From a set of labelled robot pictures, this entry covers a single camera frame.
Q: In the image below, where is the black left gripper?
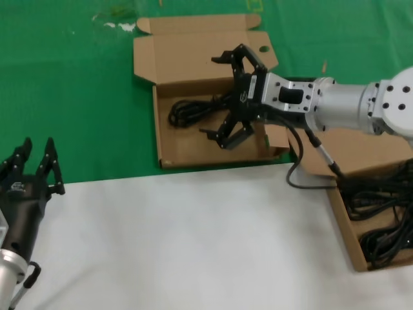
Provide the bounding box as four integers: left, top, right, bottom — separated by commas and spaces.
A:
0, 137, 66, 260

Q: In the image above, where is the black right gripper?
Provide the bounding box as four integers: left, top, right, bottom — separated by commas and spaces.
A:
199, 43, 307, 151

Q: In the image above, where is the black power cable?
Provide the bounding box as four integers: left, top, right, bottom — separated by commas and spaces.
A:
340, 160, 413, 223
167, 92, 236, 129
358, 224, 413, 271

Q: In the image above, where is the cardboard box with round holes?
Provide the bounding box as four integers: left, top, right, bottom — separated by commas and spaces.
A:
132, 13, 290, 170

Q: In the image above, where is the plain open cardboard box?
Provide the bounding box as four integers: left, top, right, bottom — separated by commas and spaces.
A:
285, 127, 413, 273

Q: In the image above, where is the green table cloth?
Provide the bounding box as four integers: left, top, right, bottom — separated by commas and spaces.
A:
0, 0, 413, 185

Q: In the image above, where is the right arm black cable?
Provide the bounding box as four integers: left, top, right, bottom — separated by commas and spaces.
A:
257, 114, 348, 191

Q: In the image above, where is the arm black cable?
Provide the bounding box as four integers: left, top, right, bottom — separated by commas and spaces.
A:
257, 114, 348, 191
9, 261, 42, 310

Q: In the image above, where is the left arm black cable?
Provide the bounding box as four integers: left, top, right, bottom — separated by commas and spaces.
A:
9, 261, 42, 310

